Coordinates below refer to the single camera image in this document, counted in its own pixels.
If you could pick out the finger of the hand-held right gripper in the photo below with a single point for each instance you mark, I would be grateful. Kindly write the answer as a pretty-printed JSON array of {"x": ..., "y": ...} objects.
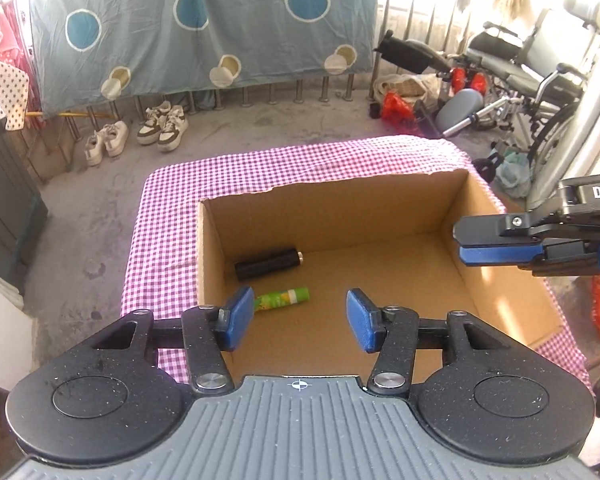
[
  {"x": 500, "y": 255},
  {"x": 565, "y": 260}
]

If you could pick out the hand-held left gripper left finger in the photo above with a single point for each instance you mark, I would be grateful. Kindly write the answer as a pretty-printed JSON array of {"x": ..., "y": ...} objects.
[{"x": 236, "y": 320}]

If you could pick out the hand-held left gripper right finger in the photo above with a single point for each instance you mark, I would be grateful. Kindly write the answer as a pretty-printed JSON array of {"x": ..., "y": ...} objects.
[{"x": 361, "y": 320}]

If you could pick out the large cardboard box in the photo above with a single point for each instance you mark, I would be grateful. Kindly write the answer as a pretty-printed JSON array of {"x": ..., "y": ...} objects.
[{"x": 380, "y": 270}]

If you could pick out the green tube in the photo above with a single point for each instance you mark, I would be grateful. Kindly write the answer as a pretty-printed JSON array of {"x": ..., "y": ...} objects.
[{"x": 280, "y": 300}]

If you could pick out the black cylinder bottle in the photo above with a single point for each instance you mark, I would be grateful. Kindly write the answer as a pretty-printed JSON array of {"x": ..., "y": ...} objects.
[{"x": 265, "y": 266}]

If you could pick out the pale green plastic bag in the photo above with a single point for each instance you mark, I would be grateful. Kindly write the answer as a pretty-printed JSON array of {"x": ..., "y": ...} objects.
[{"x": 512, "y": 175}]

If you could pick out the purple checked tablecloth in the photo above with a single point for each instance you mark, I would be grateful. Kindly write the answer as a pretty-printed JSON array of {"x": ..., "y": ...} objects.
[{"x": 170, "y": 220}]

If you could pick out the grey padded rest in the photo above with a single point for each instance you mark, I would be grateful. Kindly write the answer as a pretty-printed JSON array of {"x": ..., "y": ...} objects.
[{"x": 457, "y": 110}]

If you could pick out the wheelchair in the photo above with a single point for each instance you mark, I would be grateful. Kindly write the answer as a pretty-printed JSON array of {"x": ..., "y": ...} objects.
[{"x": 510, "y": 77}]

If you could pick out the red plastic bag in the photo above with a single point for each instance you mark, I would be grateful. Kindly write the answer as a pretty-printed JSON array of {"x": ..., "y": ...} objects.
[{"x": 397, "y": 107}]

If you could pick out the red plastic object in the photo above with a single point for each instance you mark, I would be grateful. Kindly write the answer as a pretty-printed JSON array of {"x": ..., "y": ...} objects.
[{"x": 460, "y": 77}]

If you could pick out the beige woven bag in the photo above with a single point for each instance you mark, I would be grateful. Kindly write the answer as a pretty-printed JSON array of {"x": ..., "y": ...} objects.
[{"x": 405, "y": 85}]

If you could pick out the brown and white sneaker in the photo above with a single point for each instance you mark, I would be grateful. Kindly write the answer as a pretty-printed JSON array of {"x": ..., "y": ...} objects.
[
  {"x": 172, "y": 130},
  {"x": 152, "y": 125}
]

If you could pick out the black padded rest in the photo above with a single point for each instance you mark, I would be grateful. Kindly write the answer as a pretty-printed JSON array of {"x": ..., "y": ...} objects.
[{"x": 410, "y": 52}]

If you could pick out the metal balcony railing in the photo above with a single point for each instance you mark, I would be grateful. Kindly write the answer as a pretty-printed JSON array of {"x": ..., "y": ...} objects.
[{"x": 349, "y": 86}]

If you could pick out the yellow pole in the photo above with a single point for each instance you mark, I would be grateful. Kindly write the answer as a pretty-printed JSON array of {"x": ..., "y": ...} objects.
[{"x": 80, "y": 116}]

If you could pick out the dark grey cabinet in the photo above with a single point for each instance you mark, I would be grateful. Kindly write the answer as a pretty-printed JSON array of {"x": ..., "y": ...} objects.
[{"x": 5, "y": 200}]

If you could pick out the blue sheet with circles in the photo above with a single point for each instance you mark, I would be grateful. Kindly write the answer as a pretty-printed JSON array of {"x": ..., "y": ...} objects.
[{"x": 180, "y": 60}]

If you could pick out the white star-print cloth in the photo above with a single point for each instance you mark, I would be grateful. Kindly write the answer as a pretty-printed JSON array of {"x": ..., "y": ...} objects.
[{"x": 0, "y": 90}]

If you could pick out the pink hanging clothes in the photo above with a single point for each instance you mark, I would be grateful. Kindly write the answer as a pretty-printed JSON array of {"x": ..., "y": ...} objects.
[{"x": 0, "y": 30}]

